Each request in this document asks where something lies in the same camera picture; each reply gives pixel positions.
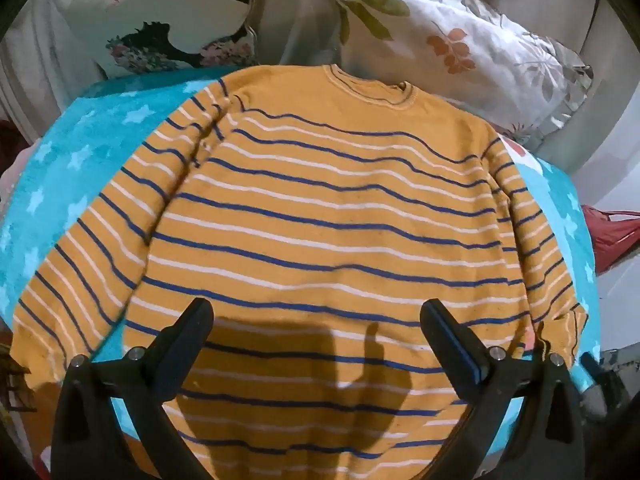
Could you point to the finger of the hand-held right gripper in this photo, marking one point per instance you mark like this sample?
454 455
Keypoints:
602 382

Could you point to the orange striped sweater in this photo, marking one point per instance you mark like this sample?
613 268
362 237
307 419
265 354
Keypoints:
325 220

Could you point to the white leaf print pillow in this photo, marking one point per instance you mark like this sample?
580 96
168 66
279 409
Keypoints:
460 45

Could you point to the teal star blanket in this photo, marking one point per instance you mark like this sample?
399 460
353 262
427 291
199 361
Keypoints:
75 160

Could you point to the white pillow with black print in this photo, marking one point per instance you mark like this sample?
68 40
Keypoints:
165 15

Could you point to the red cloth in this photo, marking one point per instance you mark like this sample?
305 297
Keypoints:
612 237

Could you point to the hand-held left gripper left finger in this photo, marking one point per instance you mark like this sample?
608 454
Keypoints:
184 342

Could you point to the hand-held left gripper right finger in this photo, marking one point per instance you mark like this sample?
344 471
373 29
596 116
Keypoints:
469 362

